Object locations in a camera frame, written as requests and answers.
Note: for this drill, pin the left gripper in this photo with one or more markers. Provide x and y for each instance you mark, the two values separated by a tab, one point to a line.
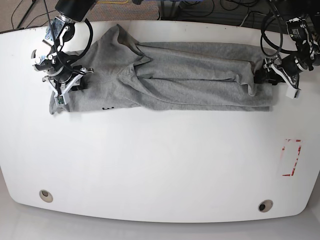
283	70

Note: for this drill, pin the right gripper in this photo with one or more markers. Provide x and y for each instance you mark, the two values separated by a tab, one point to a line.
65	82

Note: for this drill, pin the grey t-shirt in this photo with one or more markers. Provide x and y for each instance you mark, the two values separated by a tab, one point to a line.
169	76

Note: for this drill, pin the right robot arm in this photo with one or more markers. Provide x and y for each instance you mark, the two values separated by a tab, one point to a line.
58	65

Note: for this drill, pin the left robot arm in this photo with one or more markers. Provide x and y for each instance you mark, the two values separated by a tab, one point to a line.
302	20

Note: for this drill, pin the red tape rectangle marking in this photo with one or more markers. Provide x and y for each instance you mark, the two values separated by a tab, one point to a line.
289	157

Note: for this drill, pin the black tripod stand leg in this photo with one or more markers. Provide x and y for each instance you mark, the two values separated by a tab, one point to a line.
26	14

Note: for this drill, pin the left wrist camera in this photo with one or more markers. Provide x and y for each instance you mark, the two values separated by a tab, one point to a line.
292	93

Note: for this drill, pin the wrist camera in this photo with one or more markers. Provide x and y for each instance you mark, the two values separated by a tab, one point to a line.
292	93
61	99

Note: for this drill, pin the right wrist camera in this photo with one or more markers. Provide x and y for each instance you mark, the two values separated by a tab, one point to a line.
61	99

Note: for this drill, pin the left table cable grommet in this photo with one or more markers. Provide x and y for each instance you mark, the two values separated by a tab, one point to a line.
46	196

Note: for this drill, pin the table cable grommet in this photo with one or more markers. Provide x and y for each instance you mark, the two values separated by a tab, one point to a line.
46	196
265	206

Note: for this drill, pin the right table cable grommet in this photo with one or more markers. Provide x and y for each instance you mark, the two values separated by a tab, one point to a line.
265	206

